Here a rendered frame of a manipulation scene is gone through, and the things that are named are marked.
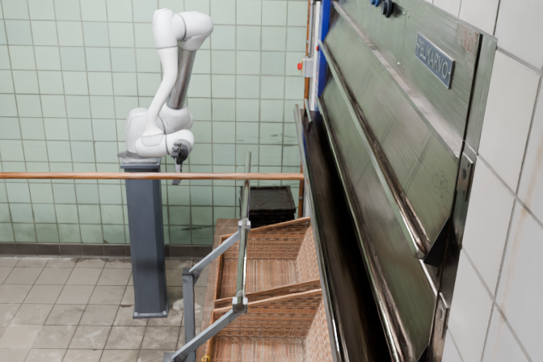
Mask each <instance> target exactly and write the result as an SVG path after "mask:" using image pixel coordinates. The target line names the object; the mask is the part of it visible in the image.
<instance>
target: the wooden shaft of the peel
mask: <svg viewBox="0 0 543 362"><path fill-rule="evenodd" d="M0 179H218V180H304V175H303V173H124V172H0Z"/></svg>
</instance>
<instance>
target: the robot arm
mask: <svg viewBox="0 0 543 362"><path fill-rule="evenodd" d="M212 32H213V21H212V19H211V17H209V16H208V15H206V14H205V13H202V12H199V11H188V12H181V13H178V14H173V12H172V11H171V10H170V9H167V8H163V9H160V10H157V11H155V12H154V17H153V34H154V42H155V44H156V47H157V50H158V54H159V56H160V59H161V62H162V66H163V69H164V77H163V80H162V84H161V86H160V87H159V89H158V92H157V94H156V95H155V97H154V100H153V102H152V103H151V105H150V107H149V109H147V108H143V107H139V108H135V109H133V110H131V112H130V113H129V114H128V116H127V119H126V122H125V140H126V145H127V150H126V151H122V152H118V154H117V157H118V158H125V160H124V161H123V164H125V165H127V164H157V163H158V160H157V159H158V158H159V157H164V156H167V155H170V156H171V157H172V158H173V159H174V160H175V173H182V169H183V161H185V160H186V159H187V158H188V157H189V155H190V153H191V151H192V149H193V147H194V144H195V140H194V137H193V134H192V132H190V131H189V130H190V129H191V128H192V125H193V117H192V114H191V112H190V111H189V110H188V108H187V105H186V104H185V101H186V97H187V91H188V87H189V83H190V79H191V75H192V69H193V65H194V61H195V58H196V51H197V49H198V48H200V46H201V45H202V44H203V43H204V41H205V39H206V38H207V37H209V36H210V35H211V34H212ZM176 163H177V165H176Z"/></svg>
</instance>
